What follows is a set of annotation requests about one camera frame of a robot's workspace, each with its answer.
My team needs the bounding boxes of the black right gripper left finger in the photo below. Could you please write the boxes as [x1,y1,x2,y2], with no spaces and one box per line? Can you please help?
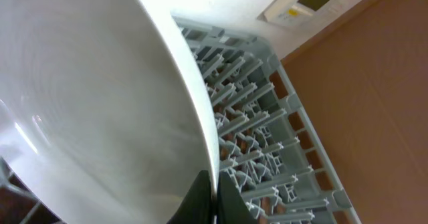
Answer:
[167,170,213,224]

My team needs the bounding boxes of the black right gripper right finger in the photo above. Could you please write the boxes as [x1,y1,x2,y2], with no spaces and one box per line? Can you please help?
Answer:
[217,172,257,224]

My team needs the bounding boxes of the grey round plate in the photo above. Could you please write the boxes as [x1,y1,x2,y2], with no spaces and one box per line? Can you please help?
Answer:
[1,0,219,223]

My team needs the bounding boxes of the grey dishwasher rack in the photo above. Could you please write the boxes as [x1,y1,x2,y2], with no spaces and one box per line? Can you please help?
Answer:
[0,15,362,224]

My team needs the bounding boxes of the white wall control panel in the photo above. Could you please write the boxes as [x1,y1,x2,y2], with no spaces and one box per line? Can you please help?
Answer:
[260,0,340,29]

